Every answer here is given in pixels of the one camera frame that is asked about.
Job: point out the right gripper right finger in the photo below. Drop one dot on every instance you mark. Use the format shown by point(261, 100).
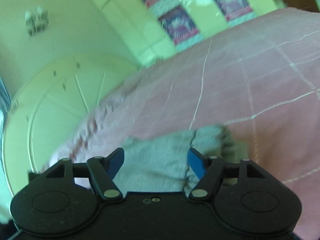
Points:
point(209, 171)

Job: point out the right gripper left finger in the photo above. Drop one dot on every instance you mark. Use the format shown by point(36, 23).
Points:
point(102, 171)

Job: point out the grey sweatpants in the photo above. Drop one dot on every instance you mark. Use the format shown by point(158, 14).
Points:
point(160, 164)

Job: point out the pink pillow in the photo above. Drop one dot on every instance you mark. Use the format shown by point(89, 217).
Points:
point(98, 135)

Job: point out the white wooden headboard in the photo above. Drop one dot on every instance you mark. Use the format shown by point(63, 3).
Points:
point(47, 110)

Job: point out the pink checked bed sheet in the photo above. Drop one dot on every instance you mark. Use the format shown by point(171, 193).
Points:
point(261, 79)

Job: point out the grey curtain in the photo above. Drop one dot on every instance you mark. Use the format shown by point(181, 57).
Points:
point(5, 102)

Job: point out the lower left red poster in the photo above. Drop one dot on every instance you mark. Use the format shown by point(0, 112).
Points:
point(178, 24)

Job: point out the white built-in wardrobe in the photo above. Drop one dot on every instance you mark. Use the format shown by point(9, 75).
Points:
point(139, 28)

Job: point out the metal wall hook ornament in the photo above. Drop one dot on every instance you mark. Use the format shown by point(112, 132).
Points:
point(36, 21)

